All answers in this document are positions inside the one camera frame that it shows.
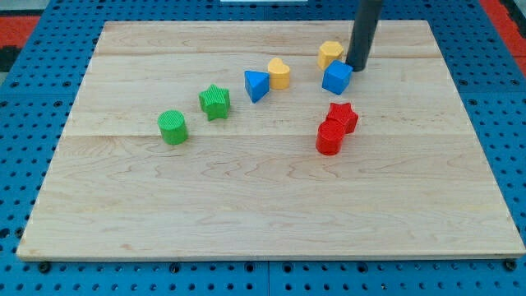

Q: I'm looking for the light wooden board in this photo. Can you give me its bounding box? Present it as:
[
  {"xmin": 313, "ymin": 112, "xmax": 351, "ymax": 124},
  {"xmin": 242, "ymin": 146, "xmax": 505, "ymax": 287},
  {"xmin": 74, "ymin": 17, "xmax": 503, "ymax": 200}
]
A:
[{"xmin": 16, "ymin": 21, "xmax": 525, "ymax": 261}]

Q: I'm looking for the blue triangle block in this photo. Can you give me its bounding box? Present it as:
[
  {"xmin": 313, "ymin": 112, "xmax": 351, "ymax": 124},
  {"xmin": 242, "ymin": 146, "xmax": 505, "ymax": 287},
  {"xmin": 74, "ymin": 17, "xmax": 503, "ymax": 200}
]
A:
[{"xmin": 244, "ymin": 71, "xmax": 270, "ymax": 103}]

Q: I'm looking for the green star block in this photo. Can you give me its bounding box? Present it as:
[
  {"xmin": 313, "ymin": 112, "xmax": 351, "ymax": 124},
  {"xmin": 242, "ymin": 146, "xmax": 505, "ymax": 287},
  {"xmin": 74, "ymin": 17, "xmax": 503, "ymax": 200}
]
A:
[{"xmin": 199, "ymin": 84, "xmax": 230, "ymax": 121}]

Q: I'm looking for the red cylinder block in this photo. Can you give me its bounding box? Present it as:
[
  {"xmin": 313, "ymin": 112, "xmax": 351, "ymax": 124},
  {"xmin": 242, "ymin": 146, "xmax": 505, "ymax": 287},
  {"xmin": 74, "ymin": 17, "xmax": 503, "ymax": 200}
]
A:
[{"xmin": 316, "ymin": 120, "xmax": 345, "ymax": 155}]

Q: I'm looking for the yellow heart block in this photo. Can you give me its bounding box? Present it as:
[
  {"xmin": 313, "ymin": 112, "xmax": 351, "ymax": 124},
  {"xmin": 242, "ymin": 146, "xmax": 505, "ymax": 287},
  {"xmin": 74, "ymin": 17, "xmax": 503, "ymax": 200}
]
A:
[{"xmin": 267, "ymin": 58, "xmax": 290, "ymax": 90}]

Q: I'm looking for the red star block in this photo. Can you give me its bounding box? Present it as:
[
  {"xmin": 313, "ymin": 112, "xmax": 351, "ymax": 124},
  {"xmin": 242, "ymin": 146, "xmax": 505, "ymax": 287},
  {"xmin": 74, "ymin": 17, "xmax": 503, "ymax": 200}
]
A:
[{"xmin": 325, "ymin": 103, "xmax": 359, "ymax": 134}]

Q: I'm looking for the green cylinder block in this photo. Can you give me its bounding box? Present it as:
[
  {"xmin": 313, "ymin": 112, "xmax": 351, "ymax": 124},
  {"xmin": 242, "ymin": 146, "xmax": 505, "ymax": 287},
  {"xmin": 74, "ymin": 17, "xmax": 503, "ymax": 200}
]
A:
[{"xmin": 157, "ymin": 110, "xmax": 188, "ymax": 145}]

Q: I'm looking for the blue cube block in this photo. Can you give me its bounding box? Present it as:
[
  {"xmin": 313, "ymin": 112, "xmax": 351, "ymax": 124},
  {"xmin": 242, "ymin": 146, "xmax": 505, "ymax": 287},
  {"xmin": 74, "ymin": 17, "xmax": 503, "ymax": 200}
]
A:
[{"xmin": 321, "ymin": 60, "xmax": 353, "ymax": 95}]

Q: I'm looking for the yellow hexagon block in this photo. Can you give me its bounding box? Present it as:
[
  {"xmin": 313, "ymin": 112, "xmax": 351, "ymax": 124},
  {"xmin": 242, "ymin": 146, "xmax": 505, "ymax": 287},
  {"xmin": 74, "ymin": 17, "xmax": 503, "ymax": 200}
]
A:
[{"xmin": 317, "ymin": 41, "xmax": 344, "ymax": 70}]

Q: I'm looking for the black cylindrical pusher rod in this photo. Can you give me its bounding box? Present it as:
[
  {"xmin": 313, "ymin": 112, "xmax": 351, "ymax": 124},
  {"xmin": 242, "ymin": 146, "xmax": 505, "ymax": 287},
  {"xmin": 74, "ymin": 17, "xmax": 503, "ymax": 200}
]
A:
[{"xmin": 345, "ymin": 0, "xmax": 384, "ymax": 72}]

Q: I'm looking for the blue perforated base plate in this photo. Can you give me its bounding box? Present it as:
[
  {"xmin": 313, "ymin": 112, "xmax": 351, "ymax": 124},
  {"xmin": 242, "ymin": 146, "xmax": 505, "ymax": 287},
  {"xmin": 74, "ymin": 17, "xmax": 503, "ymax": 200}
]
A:
[{"xmin": 1, "ymin": 0, "xmax": 525, "ymax": 295}]

